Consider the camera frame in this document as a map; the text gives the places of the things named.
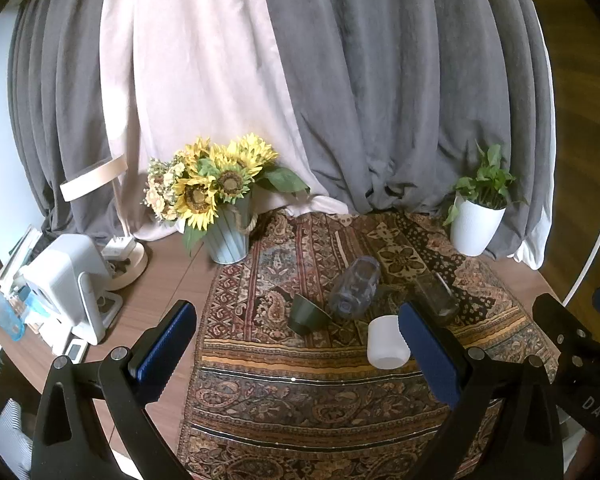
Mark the light blue ribbed vase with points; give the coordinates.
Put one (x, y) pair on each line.
(227, 242)

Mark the clear blue bottle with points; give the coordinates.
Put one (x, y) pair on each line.
(5, 317)

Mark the green leafy plant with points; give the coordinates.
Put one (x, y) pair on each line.
(490, 180)

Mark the white desktop appliance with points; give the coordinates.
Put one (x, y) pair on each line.
(60, 270)

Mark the white ribbed object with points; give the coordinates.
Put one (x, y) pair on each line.
(12, 435)

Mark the white plant pot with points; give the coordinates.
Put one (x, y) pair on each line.
(472, 230)

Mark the grey curtain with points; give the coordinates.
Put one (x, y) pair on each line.
(55, 110)
(405, 85)

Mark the dark tinted glass cup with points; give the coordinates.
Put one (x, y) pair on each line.
(437, 300)

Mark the pale pink curtain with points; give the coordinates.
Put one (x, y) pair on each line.
(195, 60)

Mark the stack of upright books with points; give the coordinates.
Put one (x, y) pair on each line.
(17, 255)

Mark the patterned paisley table cloth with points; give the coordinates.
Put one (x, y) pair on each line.
(305, 390)

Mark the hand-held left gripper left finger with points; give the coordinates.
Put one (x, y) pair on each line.
(164, 355)

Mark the white sheer curtain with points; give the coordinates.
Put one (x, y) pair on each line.
(537, 240)

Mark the sunflower bouquet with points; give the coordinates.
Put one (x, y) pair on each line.
(200, 200)

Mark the white plastic cup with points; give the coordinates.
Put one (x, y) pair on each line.
(385, 342)

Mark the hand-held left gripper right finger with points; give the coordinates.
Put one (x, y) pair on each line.
(430, 355)

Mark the white power adapter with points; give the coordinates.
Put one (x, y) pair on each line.
(117, 249)

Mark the dark green cup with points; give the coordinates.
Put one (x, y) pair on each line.
(305, 312)

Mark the small white device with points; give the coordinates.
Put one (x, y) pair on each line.
(76, 351)

